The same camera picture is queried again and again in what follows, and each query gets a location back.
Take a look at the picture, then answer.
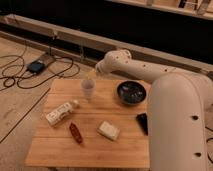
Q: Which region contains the dark ceramic bowl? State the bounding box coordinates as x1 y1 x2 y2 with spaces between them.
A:
117 81 146 105

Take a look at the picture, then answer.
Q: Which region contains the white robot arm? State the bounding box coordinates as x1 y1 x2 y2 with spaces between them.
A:
96 50 213 171

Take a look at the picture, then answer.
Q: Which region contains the translucent plastic cup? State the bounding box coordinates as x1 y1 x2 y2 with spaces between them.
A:
81 79 95 100

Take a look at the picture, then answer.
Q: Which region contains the wooden table board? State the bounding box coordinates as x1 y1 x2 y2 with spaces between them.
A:
25 79 150 169

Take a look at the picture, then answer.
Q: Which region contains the white sponge block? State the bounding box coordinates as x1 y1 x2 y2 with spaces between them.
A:
97 121 120 141

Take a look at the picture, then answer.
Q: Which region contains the black wedge object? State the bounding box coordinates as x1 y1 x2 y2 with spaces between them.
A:
136 113 148 134

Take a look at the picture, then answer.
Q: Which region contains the red-brown snack packet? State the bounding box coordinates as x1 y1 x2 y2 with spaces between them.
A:
69 123 83 144

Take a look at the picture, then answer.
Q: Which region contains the white plastic bottle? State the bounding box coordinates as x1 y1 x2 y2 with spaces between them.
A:
45 100 79 126

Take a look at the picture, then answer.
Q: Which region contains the black cable right side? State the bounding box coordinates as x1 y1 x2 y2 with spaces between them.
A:
203 126 213 165

